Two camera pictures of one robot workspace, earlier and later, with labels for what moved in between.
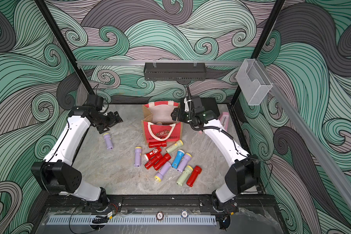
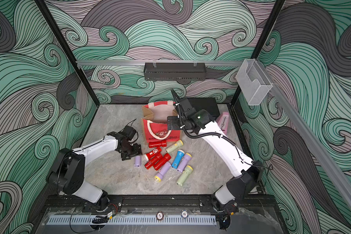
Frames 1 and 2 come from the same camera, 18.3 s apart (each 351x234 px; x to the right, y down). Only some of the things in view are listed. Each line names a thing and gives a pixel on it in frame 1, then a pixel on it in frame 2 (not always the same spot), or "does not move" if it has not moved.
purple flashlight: [138, 153] does not move
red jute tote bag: [158, 124] does not move
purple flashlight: [187, 157] does not move
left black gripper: [113, 121] to [138, 151]
